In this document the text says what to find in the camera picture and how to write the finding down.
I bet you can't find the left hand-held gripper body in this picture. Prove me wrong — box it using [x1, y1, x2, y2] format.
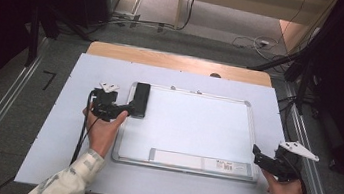
[87, 80, 126, 124]

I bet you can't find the white table cover sheet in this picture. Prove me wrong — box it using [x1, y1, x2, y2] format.
[13, 45, 295, 194]

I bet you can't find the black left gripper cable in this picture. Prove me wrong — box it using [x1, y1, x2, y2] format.
[69, 86, 104, 169]

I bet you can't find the power strip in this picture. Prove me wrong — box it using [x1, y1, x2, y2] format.
[111, 9, 143, 29]

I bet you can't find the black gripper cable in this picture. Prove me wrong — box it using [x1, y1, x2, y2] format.
[287, 157, 315, 194]
[69, 86, 104, 169]

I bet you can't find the black whiteboard eraser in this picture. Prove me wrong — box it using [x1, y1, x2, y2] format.
[129, 81, 152, 120]

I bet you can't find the silver-framed whiteboard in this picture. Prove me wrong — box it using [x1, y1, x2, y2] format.
[110, 78, 271, 184]

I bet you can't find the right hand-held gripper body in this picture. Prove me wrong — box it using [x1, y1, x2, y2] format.
[262, 138, 322, 189]

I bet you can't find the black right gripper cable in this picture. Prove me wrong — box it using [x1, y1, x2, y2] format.
[287, 157, 315, 194]

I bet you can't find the person's left hand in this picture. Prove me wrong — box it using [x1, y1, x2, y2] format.
[77, 100, 130, 162]

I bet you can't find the black stand leg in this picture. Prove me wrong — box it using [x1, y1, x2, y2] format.
[242, 36, 322, 117]
[24, 7, 45, 69]

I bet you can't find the white floor cable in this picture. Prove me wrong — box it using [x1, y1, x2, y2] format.
[231, 16, 324, 60]

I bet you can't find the black floor cable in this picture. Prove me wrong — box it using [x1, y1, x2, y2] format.
[87, 0, 202, 43]

